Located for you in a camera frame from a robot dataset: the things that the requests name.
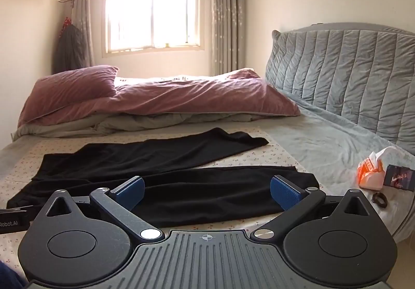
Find black pants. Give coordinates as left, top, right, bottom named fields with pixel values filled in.
left=6, top=127, right=320, bottom=228

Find orange and white plastic bag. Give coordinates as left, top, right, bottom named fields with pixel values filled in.
left=357, top=146, right=398, bottom=190

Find grey-green quilt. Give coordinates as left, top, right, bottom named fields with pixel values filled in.
left=11, top=110, right=279, bottom=141

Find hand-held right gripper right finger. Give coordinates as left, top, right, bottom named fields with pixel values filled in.
left=251, top=175, right=377, bottom=240

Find blue clothing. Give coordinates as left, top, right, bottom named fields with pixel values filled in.
left=0, top=260, right=27, bottom=289

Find black hair tie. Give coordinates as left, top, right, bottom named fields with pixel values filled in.
left=372, top=192, right=389, bottom=208

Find grey quilted headboard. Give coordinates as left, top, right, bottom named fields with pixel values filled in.
left=264, top=23, right=415, bottom=163

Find pink velvet pillow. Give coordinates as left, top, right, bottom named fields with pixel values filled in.
left=18, top=66, right=119, bottom=127

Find pink duvet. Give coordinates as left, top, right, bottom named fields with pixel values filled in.
left=58, top=69, right=300, bottom=121

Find dark printed small box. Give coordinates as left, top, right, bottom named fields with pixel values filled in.
left=384, top=164, right=415, bottom=192

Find dark hanging coat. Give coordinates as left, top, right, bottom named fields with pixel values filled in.
left=53, top=23, right=86, bottom=75

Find window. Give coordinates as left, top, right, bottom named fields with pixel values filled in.
left=102, top=0, right=205, bottom=57

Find cherry print cloth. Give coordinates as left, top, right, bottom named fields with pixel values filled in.
left=0, top=127, right=299, bottom=264

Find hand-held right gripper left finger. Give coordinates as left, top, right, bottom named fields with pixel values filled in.
left=41, top=176, right=165, bottom=242

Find grey patterned curtain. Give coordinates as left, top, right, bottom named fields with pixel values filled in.
left=211, top=0, right=248, bottom=77
left=70, top=0, right=96, bottom=69

